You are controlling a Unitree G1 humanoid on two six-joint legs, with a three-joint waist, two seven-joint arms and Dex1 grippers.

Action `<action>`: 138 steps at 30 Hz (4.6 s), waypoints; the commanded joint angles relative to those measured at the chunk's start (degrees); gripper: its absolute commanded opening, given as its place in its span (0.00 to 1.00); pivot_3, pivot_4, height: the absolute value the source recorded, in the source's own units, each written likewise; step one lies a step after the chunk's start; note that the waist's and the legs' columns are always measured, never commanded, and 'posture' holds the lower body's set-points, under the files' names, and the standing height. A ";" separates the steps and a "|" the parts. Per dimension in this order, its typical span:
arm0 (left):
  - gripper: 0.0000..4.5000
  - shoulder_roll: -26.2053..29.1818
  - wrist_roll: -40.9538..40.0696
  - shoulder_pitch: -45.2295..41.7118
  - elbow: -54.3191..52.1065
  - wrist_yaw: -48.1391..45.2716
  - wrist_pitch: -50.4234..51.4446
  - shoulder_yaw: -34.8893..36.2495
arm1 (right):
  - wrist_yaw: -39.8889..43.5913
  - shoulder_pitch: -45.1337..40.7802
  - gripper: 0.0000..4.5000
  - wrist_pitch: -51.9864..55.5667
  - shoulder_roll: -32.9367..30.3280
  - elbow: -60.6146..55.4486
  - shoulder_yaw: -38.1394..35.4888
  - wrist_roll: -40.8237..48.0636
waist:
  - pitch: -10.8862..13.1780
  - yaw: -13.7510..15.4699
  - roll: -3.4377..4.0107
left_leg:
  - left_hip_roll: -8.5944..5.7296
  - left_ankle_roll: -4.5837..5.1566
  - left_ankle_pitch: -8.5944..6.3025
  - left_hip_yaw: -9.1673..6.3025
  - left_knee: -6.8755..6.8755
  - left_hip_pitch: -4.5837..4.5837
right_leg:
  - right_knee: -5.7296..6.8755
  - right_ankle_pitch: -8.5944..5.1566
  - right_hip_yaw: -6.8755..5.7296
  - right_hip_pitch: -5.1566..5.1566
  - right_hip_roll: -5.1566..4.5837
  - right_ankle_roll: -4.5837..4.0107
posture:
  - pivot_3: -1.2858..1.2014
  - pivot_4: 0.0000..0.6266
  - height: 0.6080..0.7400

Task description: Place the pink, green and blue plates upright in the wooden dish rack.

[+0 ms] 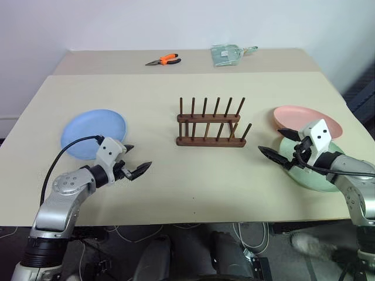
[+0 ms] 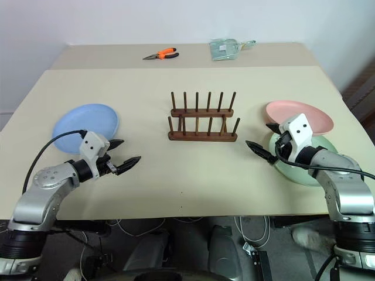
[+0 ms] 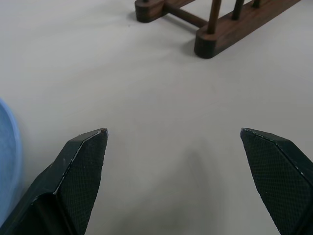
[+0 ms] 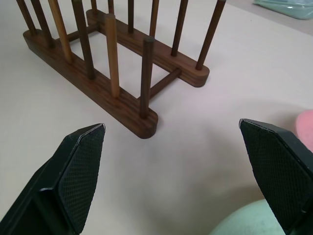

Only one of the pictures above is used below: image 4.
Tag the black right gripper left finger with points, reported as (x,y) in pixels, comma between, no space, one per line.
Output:
(61,186)

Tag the red plate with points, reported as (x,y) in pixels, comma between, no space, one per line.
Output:
(305,124)

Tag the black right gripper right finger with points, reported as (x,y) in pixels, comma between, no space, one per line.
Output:
(276,166)

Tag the pale teal container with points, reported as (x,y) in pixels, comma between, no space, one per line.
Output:
(286,7)

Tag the wooden dish rack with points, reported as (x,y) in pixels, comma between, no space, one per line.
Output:
(97,66)

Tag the green plate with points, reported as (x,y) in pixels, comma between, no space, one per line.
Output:
(247,219)

